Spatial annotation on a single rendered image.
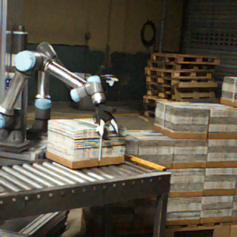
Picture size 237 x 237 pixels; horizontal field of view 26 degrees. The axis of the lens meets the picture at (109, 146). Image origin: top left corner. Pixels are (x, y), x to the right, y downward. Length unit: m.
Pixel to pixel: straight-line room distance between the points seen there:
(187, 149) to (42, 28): 7.27
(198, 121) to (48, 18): 7.31
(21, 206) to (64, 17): 8.85
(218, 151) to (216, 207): 0.45
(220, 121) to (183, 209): 0.73
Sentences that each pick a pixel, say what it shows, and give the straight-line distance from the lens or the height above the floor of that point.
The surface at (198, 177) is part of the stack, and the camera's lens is 4.04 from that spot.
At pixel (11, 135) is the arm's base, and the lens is 3.39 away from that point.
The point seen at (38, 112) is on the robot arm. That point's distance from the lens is 3.83.
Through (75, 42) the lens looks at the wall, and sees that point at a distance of 11.24.
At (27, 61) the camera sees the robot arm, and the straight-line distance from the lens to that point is 3.11.
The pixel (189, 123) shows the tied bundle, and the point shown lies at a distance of 3.90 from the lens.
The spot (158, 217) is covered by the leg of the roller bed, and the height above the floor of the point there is 0.54.
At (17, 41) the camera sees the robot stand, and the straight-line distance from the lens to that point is 3.61.
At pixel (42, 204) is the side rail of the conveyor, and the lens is 2.49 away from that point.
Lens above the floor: 1.53
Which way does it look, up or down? 12 degrees down
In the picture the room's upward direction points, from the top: 4 degrees clockwise
